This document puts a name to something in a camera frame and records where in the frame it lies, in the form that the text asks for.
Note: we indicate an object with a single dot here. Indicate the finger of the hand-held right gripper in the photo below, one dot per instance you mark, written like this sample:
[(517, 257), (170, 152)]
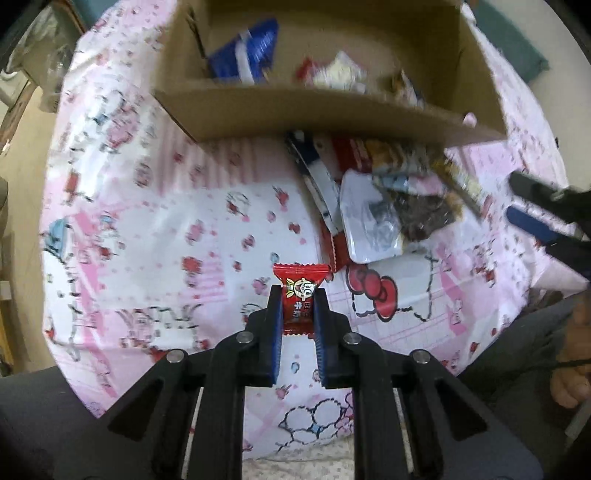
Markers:
[(531, 184), (531, 224)]

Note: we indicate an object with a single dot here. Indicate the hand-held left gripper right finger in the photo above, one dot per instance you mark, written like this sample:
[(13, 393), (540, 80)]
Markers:
[(325, 346)]

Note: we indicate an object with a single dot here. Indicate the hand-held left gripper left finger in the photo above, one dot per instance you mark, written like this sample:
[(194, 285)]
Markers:
[(272, 341)]

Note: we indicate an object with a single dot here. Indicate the red candy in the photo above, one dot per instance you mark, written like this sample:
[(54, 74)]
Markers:
[(300, 295)]

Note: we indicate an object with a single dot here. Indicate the brown cardboard box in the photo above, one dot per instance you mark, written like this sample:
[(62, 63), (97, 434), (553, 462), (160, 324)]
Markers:
[(323, 110)]

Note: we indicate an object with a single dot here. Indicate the red white snack packet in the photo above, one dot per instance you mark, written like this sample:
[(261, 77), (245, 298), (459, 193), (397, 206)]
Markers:
[(337, 71)]

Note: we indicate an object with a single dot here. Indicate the blue snack packet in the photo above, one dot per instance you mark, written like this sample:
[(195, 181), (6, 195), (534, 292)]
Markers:
[(258, 46)]

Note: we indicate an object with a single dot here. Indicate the yellow snack packet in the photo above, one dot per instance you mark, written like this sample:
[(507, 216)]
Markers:
[(466, 184)]

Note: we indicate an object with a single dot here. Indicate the person's right leg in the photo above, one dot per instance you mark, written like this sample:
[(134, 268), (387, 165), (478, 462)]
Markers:
[(508, 350)]

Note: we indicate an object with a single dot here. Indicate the person's leg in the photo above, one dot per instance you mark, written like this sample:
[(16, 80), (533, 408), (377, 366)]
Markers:
[(508, 350), (46, 415)]

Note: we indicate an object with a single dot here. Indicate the teal headboard cushion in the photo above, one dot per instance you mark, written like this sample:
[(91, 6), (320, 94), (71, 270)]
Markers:
[(508, 37)]

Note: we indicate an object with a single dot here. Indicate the person's bare foot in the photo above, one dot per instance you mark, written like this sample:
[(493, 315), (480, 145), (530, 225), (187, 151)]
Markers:
[(575, 369)]

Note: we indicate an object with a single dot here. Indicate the white blue stick packet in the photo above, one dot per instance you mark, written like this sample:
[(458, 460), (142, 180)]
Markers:
[(318, 189)]

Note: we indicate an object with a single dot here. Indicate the pink printed bedsheet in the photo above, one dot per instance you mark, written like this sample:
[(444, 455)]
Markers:
[(161, 221)]

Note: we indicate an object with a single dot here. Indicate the red cookie snack packet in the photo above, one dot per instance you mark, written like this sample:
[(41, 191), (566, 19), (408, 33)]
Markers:
[(351, 150)]

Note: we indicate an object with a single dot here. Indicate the person's left leg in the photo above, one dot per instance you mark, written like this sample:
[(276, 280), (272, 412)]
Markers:
[(46, 415)]

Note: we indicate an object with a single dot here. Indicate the clear plastic bag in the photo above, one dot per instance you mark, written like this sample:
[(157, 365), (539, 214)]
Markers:
[(46, 50)]

